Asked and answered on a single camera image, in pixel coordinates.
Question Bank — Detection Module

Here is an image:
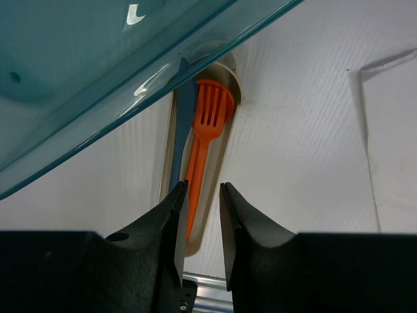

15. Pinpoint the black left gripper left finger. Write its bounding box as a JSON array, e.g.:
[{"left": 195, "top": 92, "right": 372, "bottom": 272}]
[{"left": 1, "top": 181, "right": 188, "bottom": 312}]

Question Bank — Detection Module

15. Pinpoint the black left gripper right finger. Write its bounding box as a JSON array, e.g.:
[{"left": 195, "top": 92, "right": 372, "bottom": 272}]
[{"left": 220, "top": 183, "right": 416, "bottom": 312}]

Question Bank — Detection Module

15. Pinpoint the orange plastic fork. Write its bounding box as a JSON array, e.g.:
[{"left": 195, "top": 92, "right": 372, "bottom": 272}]
[{"left": 186, "top": 93, "right": 225, "bottom": 241}]

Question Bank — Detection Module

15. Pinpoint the blue plastic knife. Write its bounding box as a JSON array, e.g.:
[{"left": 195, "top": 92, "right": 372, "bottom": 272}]
[{"left": 169, "top": 76, "right": 198, "bottom": 191}]

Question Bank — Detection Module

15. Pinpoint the white paper napkin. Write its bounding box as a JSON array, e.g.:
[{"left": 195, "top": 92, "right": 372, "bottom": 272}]
[{"left": 349, "top": 48, "right": 416, "bottom": 233}]

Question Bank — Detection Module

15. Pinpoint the orange plastic spoon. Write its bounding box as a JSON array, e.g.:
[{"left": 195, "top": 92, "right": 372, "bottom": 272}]
[{"left": 194, "top": 79, "right": 236, "bottom": 124}]

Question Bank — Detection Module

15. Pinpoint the teal translucent plastic bin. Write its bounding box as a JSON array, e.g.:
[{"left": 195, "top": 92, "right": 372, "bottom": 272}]
[{"left": 1, "top": 1, "right": 297, "bottom": 198}]

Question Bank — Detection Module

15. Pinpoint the aluminium front rail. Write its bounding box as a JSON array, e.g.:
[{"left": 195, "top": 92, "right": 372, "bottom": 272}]
[{"left": 183, "top": 272, "right": 234, "bottom": 312}]

